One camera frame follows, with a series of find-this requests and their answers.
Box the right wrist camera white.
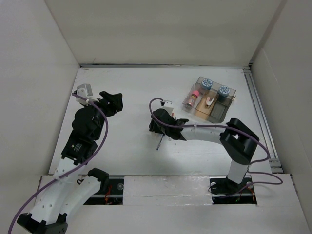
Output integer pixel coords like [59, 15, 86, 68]
[162, 100, 174, 115]

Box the pink capped pencil tube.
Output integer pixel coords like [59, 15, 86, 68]
[185, 90, 199, 107]

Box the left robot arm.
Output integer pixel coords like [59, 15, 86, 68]
[17, 91, 123, 234]

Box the aluminium rail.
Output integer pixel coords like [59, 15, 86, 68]
[80, 63, 250, 69]
[243, 66, 284, 174]

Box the blue round jar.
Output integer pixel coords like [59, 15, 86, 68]
[218, 85, 231, 98]
[200, 78, 213, 90]

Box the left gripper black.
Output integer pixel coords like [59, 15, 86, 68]
[83, 91, 122, 140]

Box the right aluminium rail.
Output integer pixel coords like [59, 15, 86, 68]
[243, 66, 284, 174]

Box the front mounting rail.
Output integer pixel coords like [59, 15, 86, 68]
[86, 175, 257, 206]

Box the pink white stapler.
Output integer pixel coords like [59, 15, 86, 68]
[205, 97, 215, 108]

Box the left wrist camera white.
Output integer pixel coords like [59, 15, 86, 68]
[72, 83, 98, 105]

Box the back aluminium rail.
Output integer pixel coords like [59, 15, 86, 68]
[80, 63, 250, 69]

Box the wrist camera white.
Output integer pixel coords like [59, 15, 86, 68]
[162, 100, 174, 115]
[72, 83, 98, 105]

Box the clear desk organizer box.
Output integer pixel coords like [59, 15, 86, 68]
[182, 77, 236, 124]

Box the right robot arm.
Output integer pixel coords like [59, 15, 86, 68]
[149, 108, 259, 192]

